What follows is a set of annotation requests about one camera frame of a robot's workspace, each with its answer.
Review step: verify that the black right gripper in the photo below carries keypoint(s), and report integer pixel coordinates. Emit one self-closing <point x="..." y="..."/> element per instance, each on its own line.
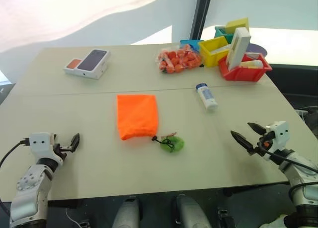
<point x="261" y="145"/>

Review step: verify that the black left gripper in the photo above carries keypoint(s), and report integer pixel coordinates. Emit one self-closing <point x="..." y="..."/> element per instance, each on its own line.
<point x="60" y="149"/>

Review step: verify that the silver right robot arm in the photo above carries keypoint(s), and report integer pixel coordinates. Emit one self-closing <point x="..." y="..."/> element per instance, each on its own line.
<point x="298" y="178"/>

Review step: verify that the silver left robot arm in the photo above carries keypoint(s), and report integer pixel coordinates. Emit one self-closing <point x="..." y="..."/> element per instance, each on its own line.
<point x="29" y="185"/>

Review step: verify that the clear bag of orange items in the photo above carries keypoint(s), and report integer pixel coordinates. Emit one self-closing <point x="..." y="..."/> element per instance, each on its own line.
<point x="180" y="60"/>

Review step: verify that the white bottle with blue cap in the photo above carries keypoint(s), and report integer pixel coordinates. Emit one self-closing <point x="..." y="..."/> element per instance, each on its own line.
<point x="207" y="97"/>

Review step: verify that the red plastic bin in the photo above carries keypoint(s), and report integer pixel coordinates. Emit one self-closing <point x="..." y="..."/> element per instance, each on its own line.
<point x="244" y="72"/>

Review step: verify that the yellow and white tube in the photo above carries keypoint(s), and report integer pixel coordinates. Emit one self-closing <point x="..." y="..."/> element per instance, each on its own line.
<point x="252" y="64"/>

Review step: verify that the green mesh pouch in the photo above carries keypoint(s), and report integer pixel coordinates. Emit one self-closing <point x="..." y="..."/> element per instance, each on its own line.
<point x="178" y="144"/>

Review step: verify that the white box with orange print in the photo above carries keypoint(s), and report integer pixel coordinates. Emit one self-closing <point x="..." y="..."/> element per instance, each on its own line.
<point x="72" y="65"/>

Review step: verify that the dark purple round object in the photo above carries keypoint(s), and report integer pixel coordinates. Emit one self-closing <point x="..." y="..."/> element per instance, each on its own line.
<point x="259" y="49"/>

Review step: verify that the white box with dark phone print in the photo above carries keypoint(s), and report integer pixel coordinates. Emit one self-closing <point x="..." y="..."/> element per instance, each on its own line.
<point x="94" y="60"/>

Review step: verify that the large yellow plastic bin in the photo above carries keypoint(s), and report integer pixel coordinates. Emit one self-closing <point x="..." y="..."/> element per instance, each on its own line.
<point x="211" y="56"/>

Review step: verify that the tall white box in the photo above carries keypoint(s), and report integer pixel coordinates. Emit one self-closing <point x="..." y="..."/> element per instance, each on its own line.
<point x="238" y="48"/>

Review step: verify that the dark rounded grey shape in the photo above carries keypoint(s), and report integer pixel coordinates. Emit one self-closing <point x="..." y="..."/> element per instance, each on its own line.
<point x="190" y="211"/>
<point x="128" y="211"/>

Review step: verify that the teal plastic bin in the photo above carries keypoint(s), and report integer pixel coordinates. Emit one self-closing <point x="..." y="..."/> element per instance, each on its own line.
<point x="219" y="33"/>

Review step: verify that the small yellow plastic bin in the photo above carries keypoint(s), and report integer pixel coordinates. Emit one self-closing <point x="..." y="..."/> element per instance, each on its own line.
<point x="237" y="25"/>

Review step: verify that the blue plastic bin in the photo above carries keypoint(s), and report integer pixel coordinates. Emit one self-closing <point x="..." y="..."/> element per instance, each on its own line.
<point x="190" y="42"/>

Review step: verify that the dark metal pillar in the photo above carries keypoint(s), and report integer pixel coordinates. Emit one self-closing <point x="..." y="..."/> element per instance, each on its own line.
<point x="201" y="14"/>

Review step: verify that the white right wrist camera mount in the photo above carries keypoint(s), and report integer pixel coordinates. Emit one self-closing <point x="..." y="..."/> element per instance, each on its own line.
<point x="279" y="134"/>

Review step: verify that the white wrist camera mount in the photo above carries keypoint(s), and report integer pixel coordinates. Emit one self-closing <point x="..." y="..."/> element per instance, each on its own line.
<point x="279" y="134"/>
<point x="39" y="143"/>

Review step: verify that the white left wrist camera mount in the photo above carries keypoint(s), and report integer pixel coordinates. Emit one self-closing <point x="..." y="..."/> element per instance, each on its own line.
<point x="39" y="143"/>

